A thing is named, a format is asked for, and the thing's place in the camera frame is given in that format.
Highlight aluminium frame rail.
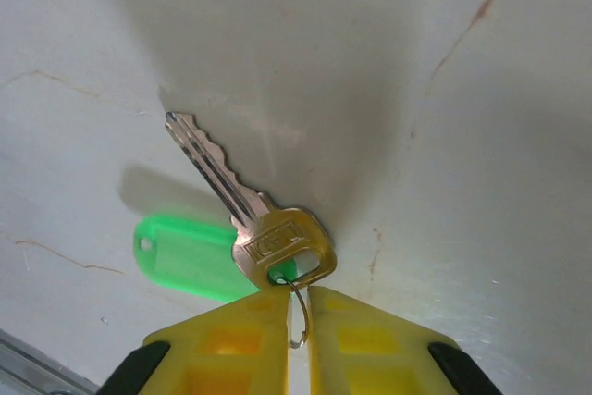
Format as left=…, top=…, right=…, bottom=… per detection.
left=0, top=327, right=101, bottom=395

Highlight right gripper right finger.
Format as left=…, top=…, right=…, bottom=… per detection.
left=307, top=286, right=506, bottom=395

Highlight green key tag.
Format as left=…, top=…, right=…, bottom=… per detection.
left=132, top=213, right=297, bottom=299

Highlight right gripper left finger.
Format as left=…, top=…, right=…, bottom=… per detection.
left=98, top=290, right=293, bottom=395

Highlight small split ring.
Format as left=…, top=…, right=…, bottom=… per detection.
left=272, top=274, right=312, bottom=349

